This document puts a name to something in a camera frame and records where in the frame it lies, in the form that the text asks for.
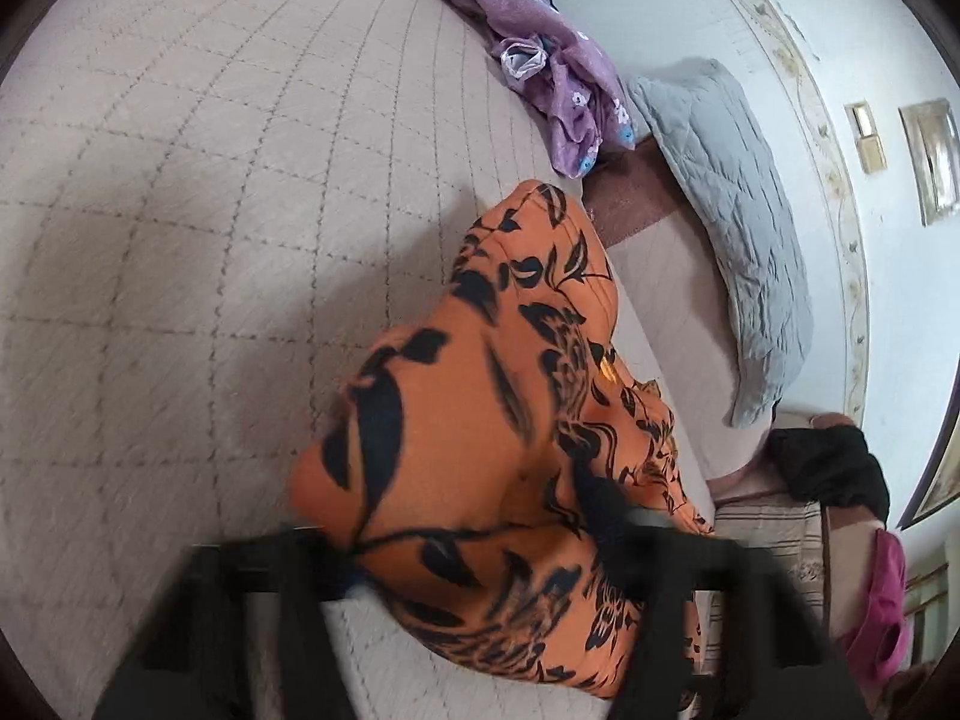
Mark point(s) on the black cloth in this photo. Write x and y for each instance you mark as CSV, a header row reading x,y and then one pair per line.
x,y
832,472

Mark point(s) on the striped floral sofa cushion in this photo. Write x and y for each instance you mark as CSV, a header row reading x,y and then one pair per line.
x,y
780,525

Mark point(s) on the framed painting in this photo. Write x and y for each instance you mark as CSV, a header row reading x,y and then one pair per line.
x,y
941,480

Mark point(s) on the orange black floral garment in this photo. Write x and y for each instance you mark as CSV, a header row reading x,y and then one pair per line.
x,y
465,390

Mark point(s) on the pink bolster cushion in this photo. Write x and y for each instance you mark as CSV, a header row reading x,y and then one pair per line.
x,y
675,315

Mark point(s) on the pink cloth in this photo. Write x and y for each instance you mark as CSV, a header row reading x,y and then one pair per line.
x,y
881,607

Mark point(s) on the grey quilted pillow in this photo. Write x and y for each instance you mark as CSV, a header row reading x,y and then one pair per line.
x,y
742,240

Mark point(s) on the framed wall plaque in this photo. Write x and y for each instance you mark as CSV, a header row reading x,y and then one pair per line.
x,y
934,161

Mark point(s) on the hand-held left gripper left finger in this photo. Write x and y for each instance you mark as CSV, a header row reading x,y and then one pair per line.
x,y
300,577

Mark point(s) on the purple floral garment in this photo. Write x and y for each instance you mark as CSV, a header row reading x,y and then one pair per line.
x,y
547,45

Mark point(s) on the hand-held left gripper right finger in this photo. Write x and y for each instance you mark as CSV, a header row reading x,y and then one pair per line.
x,y
720,615

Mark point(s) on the brown sofa frame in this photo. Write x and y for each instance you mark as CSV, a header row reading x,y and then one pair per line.
x,y
851,570

